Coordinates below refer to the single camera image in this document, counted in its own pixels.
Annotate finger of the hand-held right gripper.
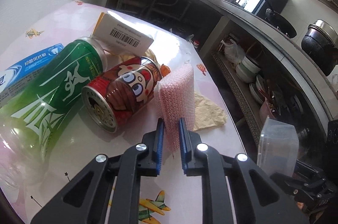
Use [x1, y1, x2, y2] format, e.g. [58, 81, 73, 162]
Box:
[297, 120, 338, 146]
[292, 161, 329, 183]

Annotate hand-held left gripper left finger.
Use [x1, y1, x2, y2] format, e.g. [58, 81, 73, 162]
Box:
[30, 118, 165, 224]

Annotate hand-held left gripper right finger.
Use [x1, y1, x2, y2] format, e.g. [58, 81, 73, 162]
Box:
[178, 117, 310, 224]

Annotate clear plastic container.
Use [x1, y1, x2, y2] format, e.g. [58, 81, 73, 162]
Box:
[257, 117, 299, 177]

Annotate beige paper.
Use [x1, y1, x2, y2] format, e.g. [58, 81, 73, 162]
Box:
[193, 90, 228, 132]

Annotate pink bubble wrap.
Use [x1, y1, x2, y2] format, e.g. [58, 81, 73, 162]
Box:
[154, 66, 196, 153]

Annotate red drink can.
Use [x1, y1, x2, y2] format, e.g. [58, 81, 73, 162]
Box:
[81, 56, 163, 132]

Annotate white orange medicine box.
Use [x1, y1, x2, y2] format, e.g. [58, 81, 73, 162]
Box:
[90, 12, 154, 55]

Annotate pink printed tablecloth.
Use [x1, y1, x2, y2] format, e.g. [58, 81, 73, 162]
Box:
[0, 0, 243, 224]

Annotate pink basin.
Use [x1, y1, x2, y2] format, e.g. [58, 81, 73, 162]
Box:
[259, 101, 278, 121]

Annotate stack of plates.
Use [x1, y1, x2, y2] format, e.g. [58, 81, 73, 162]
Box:
[249, 75, 272, 104]

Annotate stacked black pots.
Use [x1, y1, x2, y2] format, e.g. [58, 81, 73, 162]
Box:
[301, 19, 338, 76]

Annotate stack of white bowls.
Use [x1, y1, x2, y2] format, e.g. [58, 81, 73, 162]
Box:
[236, 55, 262, 83]

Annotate white plastic bag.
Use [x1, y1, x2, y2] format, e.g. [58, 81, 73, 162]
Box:
[220, 39, 245, 64]

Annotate black wok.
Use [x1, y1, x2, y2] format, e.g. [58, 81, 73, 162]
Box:
[265, 9, 297, 39]

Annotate green plastic bottle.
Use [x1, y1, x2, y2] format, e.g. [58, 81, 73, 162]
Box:
[0, 38, 107, 187]

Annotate grey concrete kitchen counter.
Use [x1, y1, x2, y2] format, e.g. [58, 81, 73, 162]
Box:
[106, 0, 338, 169]

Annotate blue white toothpaste box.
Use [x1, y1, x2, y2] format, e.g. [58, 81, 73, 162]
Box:
[0, 42, 65, 108]

